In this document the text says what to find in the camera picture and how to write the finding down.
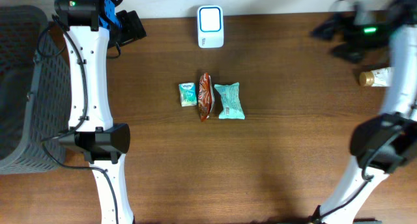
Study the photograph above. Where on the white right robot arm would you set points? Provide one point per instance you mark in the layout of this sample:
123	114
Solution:
382	144

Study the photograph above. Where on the small teal tissue pack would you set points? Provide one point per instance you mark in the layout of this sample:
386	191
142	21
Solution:
187	94

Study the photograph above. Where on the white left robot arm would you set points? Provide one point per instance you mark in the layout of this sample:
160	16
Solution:
90	28

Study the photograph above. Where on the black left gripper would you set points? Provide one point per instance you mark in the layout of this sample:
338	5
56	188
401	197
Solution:
134	28

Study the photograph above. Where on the grey plastic mesh basket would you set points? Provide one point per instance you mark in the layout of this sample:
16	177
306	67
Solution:
35	93

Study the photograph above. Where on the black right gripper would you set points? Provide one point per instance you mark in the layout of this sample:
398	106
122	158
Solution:
349	23

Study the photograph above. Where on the teal snack packet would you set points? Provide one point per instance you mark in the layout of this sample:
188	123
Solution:
229	95

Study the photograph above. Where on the white tube with gold cap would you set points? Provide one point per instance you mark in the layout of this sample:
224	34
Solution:
377	78

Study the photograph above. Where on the red snack packet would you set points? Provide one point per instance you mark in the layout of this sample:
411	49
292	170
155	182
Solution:
205	97

